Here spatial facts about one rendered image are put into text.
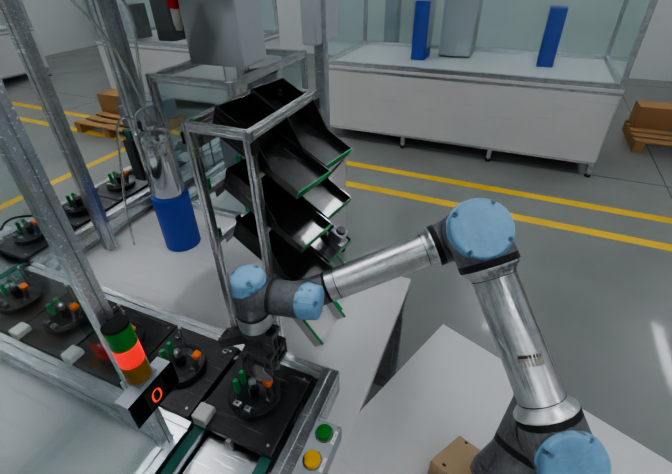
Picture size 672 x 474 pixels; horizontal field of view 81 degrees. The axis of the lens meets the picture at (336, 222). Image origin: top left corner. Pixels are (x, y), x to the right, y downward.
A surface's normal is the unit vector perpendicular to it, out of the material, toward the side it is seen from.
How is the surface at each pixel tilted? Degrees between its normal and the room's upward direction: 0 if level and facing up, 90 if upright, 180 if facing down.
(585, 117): 90
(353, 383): 0
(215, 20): 90
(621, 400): 0
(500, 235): 44
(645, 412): 0
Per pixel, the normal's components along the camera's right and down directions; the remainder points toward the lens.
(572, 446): -0.12, 0.03
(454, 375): -0.02, -0.83
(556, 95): -0.41, 0.52
